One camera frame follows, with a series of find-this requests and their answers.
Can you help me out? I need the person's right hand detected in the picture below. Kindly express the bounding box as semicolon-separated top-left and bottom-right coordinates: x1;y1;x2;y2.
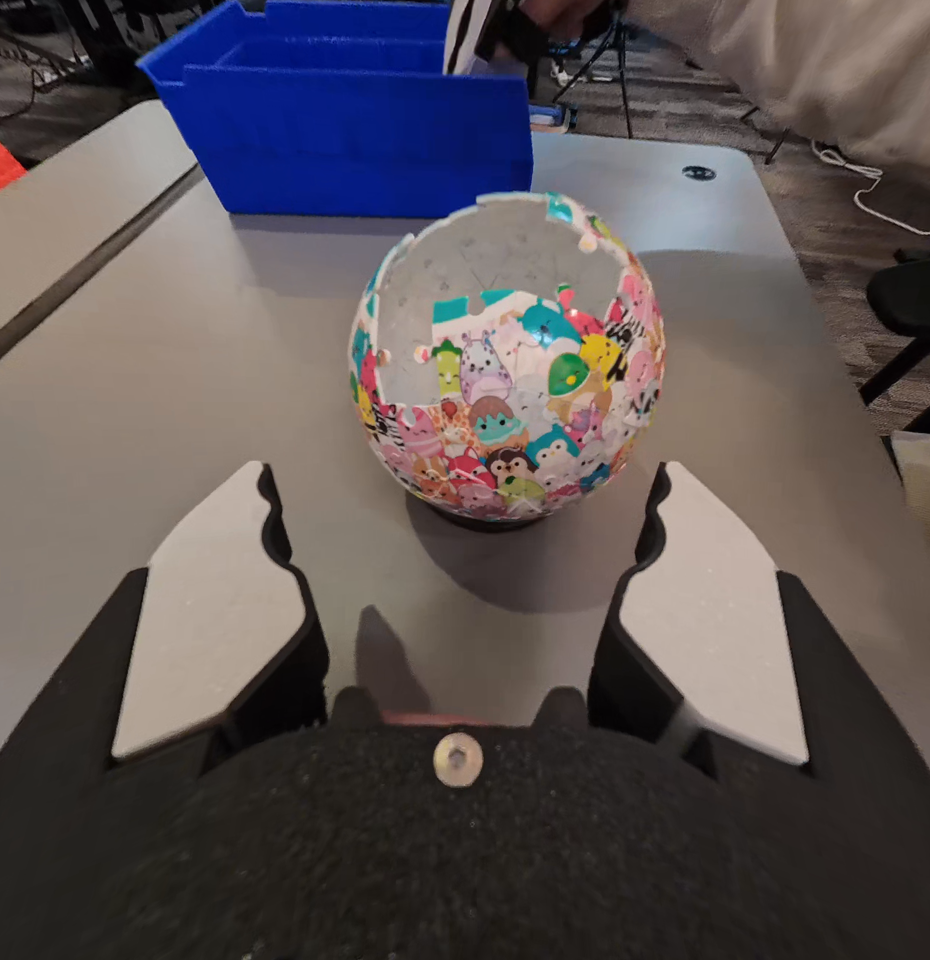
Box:
523;0;623;24

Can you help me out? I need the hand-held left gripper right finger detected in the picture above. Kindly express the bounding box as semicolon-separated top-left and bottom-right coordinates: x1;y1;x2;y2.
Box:
588;459;811;766

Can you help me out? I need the white floor cable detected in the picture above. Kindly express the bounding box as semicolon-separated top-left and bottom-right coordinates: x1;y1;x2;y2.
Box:
810;138;930;237

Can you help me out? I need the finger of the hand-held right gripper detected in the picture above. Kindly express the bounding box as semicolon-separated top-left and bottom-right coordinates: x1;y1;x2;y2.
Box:
442;0;514;78

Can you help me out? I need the black office chair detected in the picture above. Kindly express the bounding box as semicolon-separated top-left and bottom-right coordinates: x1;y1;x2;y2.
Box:
858;251;930;436

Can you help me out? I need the blue plastic bin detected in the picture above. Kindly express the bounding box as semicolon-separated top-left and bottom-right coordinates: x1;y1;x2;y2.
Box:
136;0;535;219

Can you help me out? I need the person's right forearm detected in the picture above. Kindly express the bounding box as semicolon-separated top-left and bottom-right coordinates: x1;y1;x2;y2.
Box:
622;0;930;175

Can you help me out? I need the person's cream sweatshirt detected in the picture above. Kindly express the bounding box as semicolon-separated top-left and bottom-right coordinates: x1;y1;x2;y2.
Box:
888;431;930;571

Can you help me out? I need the black ball stand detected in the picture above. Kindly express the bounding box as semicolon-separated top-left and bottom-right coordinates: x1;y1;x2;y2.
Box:
406;487;557;535

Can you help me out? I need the colourful puzzle ball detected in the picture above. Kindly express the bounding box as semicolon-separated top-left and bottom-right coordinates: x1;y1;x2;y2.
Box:
348;191;667;524

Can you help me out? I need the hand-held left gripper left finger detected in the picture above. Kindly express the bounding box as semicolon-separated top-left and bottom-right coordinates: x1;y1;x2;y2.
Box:
111;459;332;762

